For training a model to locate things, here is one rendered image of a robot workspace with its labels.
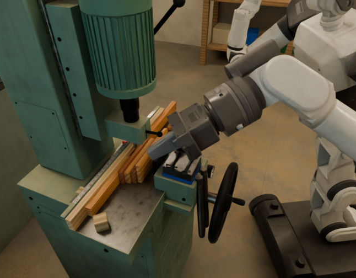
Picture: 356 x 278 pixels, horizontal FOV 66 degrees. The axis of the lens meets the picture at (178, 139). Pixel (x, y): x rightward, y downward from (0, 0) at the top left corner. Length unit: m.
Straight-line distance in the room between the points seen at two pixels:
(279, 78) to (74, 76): 0.58
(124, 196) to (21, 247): 1.24
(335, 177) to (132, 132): 0.89
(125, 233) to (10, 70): 0.59
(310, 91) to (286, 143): 2.16
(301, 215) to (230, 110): 1.48
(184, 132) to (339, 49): 0.55
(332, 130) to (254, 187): 1.67
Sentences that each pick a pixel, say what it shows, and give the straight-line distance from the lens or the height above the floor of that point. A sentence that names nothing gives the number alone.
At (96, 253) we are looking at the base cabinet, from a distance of 1.28.
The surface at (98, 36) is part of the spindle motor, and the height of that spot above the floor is 1.37.
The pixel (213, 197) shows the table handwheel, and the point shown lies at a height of 0.83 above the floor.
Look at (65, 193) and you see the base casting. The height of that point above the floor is 0.80.
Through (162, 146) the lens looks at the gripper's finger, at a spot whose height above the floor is 1.27.
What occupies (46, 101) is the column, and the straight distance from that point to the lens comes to 0.94.
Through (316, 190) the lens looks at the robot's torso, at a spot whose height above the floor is 0.51.
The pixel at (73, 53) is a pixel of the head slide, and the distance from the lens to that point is 0.82.
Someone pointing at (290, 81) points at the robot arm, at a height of 1.39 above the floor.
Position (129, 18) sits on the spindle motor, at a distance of 0.70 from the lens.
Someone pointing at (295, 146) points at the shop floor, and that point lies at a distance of 2.62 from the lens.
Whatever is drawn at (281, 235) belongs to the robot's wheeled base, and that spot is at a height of 0.19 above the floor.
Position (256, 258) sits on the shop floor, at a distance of 1.85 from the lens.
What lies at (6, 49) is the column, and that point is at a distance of 0.95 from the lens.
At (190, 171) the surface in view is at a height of 1.00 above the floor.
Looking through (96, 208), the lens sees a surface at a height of 0.92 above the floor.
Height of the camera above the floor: 1.60
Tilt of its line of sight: 40 degrees down
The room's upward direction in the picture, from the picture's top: straight up
